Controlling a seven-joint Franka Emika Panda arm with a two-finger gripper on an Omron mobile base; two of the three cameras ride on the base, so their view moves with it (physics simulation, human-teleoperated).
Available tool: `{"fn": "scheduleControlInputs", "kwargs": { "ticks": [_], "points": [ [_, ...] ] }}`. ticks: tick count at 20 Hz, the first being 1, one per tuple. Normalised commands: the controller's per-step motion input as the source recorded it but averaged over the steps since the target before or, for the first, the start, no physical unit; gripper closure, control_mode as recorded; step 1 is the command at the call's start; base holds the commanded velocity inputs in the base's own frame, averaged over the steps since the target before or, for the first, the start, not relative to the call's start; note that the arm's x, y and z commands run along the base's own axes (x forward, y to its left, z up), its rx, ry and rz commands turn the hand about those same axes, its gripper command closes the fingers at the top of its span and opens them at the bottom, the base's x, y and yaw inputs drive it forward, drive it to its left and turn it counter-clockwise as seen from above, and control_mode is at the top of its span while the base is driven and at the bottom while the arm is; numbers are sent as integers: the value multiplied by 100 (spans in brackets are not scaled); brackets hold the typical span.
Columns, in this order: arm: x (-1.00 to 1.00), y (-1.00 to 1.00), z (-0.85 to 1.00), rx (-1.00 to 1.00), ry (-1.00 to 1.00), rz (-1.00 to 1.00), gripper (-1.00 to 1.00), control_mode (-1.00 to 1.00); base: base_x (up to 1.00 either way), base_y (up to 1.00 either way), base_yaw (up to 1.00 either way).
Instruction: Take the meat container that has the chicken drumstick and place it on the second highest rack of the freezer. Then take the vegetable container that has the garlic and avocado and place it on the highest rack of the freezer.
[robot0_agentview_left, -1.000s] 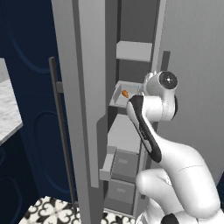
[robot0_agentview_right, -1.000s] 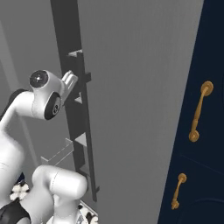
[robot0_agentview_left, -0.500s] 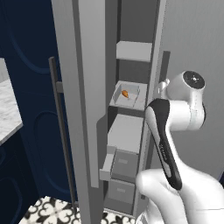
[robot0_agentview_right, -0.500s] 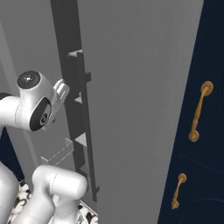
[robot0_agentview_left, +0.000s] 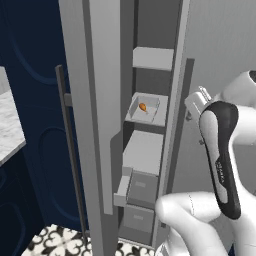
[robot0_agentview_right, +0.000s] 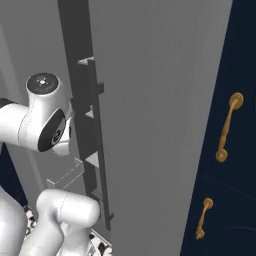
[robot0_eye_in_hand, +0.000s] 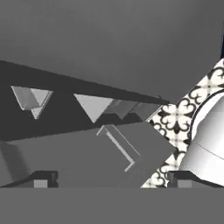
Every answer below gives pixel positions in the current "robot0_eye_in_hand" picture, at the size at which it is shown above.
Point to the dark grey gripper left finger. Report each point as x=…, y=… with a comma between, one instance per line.
x=43, y=176

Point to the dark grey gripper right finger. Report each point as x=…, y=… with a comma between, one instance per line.
x=182, y=176

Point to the white rounded object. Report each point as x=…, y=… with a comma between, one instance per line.
x=208, y=140

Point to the grey appliance door panel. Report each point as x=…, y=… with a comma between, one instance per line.
x=110, y=40

